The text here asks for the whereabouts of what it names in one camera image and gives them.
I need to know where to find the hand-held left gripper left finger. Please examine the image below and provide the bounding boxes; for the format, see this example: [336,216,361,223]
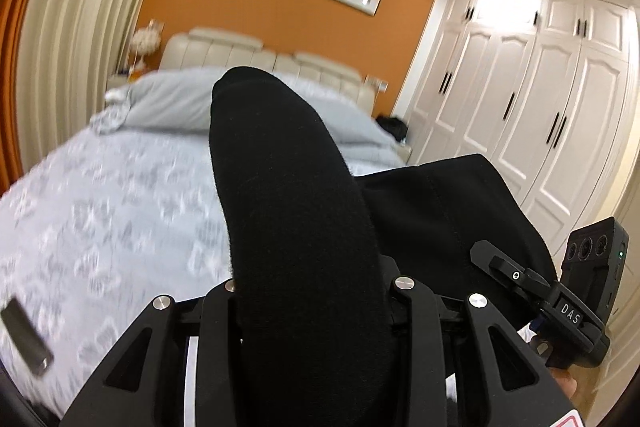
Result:
[59,279,247,427]

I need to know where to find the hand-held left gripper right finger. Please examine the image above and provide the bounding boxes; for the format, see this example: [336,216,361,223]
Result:
[380,256,584,427]

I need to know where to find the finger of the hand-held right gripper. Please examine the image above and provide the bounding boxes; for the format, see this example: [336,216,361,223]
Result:
[469,240,559,304]

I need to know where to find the black pants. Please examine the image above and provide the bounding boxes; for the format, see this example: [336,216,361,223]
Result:
[209,66,558,427]

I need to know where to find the person's right hand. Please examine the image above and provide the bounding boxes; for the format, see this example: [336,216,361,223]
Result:
[551,369,579,401]

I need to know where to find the white patterned bed sheet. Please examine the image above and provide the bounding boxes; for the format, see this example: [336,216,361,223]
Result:
[0,127,407,414]

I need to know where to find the white wardrobe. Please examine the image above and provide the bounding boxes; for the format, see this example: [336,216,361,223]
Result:
[400,0,640,260]

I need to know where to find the black bag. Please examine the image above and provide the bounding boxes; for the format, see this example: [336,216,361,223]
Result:
[375,115,410,144]

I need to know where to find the black phone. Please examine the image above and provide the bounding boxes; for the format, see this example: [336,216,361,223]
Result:
[0,297,55,377]

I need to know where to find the grey pillow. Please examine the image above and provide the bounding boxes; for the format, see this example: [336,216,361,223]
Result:
[90,67,407,168]

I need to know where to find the grey knitted cloth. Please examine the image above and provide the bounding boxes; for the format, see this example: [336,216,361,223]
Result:
[90,88,132,136]

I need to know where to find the beige padded headboard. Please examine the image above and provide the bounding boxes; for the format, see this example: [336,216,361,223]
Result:
[160,27,377,118]

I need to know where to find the white flower table lamp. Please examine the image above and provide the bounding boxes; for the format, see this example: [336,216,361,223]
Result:
[130,19,163,74]

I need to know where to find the beige curtain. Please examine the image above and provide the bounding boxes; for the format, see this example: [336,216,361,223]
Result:
[0,0,187,198]

